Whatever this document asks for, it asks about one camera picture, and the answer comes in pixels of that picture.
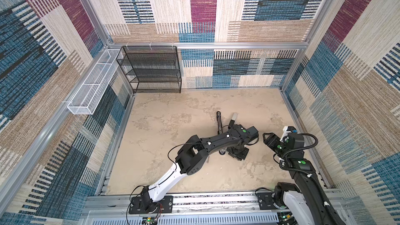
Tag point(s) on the white mesh wall basket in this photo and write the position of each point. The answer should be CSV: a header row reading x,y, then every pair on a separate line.
x,y
91,91

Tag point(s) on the grey silver stapler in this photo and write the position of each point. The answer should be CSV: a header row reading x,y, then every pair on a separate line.
x,y
232,121

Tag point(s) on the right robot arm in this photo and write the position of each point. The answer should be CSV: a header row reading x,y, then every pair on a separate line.
x,y
306,198

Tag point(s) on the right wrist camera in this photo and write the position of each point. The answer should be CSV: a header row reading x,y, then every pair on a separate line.
x,y
286,131

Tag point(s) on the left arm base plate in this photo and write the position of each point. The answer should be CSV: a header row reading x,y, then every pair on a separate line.
x,y
141,205

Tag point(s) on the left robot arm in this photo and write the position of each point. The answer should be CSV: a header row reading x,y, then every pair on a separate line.
x,y
192,156

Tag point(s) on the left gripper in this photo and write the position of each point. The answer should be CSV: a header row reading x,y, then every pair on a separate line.
x,y
240,158

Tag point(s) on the black wire shelf rack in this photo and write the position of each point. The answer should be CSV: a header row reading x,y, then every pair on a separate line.
x,y
151,69

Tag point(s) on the aluminium front rail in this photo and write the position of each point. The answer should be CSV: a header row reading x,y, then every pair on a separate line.
x,y
202,208

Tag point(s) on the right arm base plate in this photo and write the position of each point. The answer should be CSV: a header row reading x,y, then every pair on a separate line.
x,y
266,201

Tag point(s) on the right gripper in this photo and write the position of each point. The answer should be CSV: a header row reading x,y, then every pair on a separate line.
x,y
272,138

